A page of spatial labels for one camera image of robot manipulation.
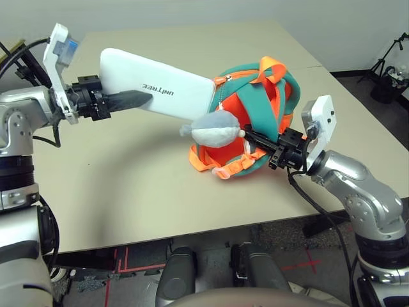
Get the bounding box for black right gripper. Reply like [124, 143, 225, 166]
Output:
[245, 127, 308, 170]

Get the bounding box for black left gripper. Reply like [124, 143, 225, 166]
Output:
[68, 75, 153, 122]

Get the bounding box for white Unitree pencil case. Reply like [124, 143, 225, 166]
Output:
[99, 47, 217, 125]

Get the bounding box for teal and orange backpack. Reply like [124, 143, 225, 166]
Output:
[188, 56, 302, 182]

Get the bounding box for grey white plush keychain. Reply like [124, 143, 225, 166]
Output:
[179, 75, 247, 148]

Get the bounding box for grey robot right leg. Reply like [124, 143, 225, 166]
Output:
[229, 242, 291, 292]

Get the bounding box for grey robot leg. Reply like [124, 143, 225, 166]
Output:
[229, 242, 291, 292]
[158, 245, 197, 301]

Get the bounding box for black bin with bottles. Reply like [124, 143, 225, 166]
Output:
[370, 65, 408, 105]

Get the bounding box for black tripod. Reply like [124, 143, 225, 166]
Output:
[357, 31, 409, 84]

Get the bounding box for beige robot torso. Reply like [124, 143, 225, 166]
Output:
[169, 284, 352, 307]

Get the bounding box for red floor tape lines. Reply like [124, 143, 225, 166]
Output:
[104, 246, 167, 307]

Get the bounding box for grey robot left leg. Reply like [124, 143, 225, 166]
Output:
[158, 245, 197, 301]

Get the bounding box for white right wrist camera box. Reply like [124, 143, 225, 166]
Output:
[301, 95, 339, 175]

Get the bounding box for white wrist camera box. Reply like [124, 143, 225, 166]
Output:
[301, 95, 339, 175]
[43, 22, 79, 125]

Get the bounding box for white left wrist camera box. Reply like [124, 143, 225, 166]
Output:
[43, 22, 79, 125]

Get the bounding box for black table leg frame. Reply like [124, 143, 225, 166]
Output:
[302, 213, 352, 238]

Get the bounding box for black frame side table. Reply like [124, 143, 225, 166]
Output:
[0, 38, 52, 89]

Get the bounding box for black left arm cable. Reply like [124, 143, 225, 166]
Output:
[0, 38, 62, 148]

